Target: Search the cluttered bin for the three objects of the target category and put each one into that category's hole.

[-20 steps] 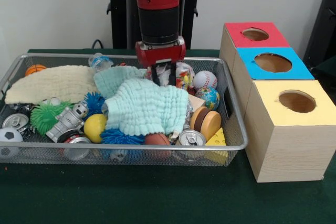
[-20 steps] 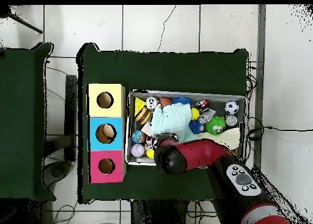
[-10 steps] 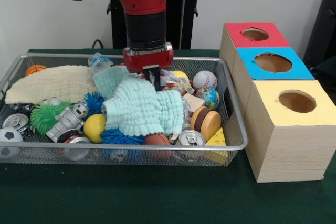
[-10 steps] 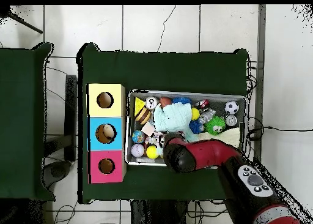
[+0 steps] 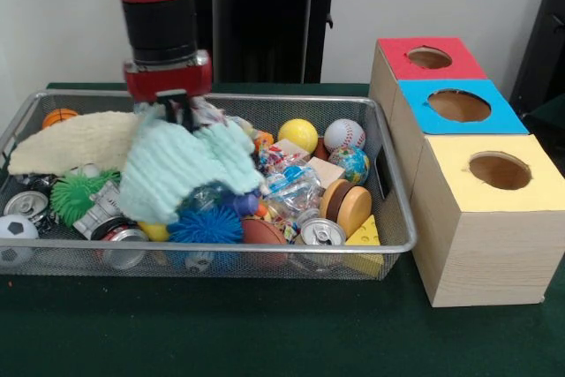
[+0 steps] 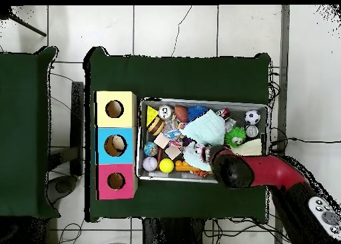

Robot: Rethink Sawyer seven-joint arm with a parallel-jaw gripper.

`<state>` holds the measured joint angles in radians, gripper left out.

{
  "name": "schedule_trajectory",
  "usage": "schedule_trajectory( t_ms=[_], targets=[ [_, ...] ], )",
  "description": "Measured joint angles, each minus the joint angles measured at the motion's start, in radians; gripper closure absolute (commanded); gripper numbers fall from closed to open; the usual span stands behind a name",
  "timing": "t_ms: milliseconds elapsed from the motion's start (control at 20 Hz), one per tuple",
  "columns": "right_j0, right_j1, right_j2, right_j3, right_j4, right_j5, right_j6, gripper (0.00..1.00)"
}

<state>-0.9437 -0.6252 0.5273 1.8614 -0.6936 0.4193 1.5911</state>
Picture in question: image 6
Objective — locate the multicoloured dotted cloth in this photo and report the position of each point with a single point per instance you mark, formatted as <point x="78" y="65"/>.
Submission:
<point x="193" y="157"/>

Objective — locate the mint green waffle cloth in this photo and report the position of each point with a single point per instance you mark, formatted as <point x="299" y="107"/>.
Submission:
<point x="205" y="129"/>

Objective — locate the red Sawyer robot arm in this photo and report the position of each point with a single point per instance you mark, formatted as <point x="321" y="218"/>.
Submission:
<point x="266" y="169"/>

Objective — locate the shallow clear mesh bin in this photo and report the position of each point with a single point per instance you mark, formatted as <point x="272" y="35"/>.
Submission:
<point x="237" y="109"/>

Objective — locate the wooden box with three holes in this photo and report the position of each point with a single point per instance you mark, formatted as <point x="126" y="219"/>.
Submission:
<point x="117" y="121"/>

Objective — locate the green spiky toy with eyes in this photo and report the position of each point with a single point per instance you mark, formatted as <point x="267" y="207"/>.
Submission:
<point x="234" y="136"/>

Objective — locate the blue spiky ball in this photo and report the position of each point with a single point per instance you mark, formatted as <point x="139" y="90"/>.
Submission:
<point x="197" y="112"/>

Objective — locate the globe print ball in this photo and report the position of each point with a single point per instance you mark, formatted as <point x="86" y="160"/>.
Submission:
<point x="151" y="148"/>

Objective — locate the wooden burger toy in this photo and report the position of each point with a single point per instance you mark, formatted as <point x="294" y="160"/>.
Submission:
<point x="155" y="126"/>

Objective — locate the silver drink can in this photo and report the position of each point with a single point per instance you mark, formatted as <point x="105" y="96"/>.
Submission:
<point x="165" y="112"/>

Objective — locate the small soccer ball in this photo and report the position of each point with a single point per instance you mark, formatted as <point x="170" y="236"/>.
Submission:
<point x="252" y="117"/>

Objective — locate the yellow cheese wedge toy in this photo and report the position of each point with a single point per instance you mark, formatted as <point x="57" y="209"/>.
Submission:
<point x="151" y="114"/>

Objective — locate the dark green tablecloth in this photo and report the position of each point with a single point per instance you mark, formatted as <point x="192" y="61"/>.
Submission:
<point x="186" y="78"/>

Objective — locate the black stand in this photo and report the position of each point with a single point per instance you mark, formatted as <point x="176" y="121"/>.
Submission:
<point x="77" y="108"/>

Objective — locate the neighbouring green covered table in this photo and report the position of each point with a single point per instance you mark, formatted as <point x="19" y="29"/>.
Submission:
<point x="24" y="121"/>

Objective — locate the thin black rod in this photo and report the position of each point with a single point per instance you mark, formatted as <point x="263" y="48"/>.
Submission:
<point x="29" y="27"/>

